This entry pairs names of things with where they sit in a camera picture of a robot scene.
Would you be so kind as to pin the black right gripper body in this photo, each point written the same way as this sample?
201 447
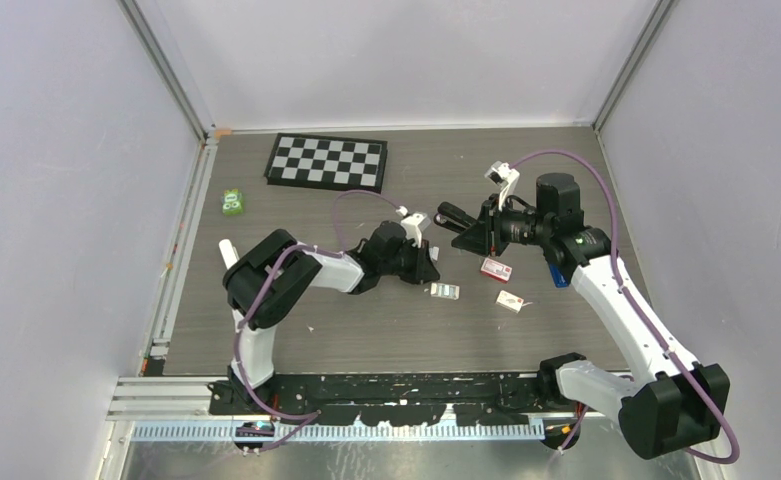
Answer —
512 226

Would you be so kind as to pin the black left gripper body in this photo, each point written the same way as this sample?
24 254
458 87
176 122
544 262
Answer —
404 265

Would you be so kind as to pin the white stapler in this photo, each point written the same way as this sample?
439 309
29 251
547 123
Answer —
228 253

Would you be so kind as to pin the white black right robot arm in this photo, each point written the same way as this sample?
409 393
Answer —
671 401

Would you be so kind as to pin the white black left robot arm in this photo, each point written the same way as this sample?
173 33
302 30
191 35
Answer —
264 285

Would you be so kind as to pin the black stapler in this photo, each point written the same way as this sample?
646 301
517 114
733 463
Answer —
453 218

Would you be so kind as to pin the blue stapler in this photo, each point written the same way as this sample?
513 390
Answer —
559 279

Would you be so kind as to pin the red staple box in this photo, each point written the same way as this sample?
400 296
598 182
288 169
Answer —
496 270

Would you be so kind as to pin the white staple box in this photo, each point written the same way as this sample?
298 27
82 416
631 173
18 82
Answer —
509 301

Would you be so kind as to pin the black white chessboard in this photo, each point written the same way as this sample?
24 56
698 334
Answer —
327 162

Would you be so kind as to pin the green toy block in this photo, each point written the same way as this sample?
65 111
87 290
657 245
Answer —
232 202

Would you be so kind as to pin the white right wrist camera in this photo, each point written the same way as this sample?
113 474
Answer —
505 177

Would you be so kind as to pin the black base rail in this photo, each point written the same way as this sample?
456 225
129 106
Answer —
410 399

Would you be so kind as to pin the slotted cable duct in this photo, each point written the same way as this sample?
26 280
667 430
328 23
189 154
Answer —
267 431

